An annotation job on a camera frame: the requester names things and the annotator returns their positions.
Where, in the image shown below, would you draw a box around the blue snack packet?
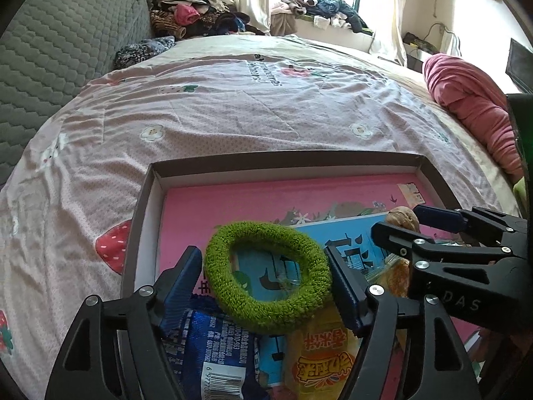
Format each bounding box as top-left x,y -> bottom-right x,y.
160,306 -> 271,400

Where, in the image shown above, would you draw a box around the pile of mixed clothes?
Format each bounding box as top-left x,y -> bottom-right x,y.
148,0 -> 271,40

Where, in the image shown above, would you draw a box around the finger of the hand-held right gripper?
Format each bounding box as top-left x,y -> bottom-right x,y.
370,220 -> 444,272
412,205 -> 526,247

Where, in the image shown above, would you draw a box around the pink quilt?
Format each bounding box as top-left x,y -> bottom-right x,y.
422,53 -> 525,184

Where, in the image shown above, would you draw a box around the green knitted ring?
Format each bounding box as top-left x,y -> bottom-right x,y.
203,222 -> 334,335

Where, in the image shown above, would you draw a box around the brown walnut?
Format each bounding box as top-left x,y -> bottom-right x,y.
385,206 -> 420,232

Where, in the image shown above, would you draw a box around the clothes on window sill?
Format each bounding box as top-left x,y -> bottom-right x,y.
270,0 -> 371,34

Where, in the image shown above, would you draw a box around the black television screen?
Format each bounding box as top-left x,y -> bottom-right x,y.
505,38 -> 533,94

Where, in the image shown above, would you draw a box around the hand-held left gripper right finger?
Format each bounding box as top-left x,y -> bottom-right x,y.
324,245 -> 479,400

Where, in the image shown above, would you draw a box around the pink printed bed sheet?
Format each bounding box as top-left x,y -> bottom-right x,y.
0,34 -> 521,400

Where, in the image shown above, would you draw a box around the dark patterned pillow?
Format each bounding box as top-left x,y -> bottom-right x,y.
114,35 -> 176,69

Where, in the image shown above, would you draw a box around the green blanket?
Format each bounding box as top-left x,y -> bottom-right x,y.
512,175 -> 533,217

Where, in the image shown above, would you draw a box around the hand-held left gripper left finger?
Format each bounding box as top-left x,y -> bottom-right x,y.
44,245 -> 203,400

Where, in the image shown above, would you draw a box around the grey cardboard box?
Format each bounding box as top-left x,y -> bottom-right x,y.
121,152 -> 500,400

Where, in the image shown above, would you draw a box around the white metal rack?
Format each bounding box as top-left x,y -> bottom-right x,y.
429,21 -> 463,57

